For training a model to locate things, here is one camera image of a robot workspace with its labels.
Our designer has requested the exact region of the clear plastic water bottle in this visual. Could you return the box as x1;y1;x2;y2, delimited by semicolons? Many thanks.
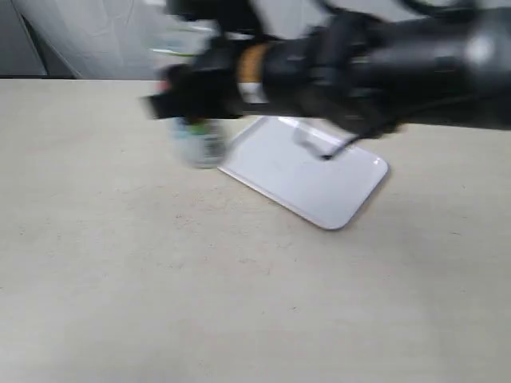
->
150;18;226;168

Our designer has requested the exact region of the white rectangular plastic tray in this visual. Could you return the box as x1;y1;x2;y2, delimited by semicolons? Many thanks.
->
219;116;390;231

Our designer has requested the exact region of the white backdrop curtain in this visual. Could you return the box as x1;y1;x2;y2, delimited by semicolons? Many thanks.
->
0;0;511;81

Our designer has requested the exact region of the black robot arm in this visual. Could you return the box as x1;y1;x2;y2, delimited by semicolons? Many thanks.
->
145;1;510;138

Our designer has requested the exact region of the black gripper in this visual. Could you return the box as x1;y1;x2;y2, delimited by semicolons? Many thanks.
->
141;38;248;120

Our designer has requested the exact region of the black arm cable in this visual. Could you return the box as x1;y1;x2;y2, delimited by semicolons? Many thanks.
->
293;127;394;162

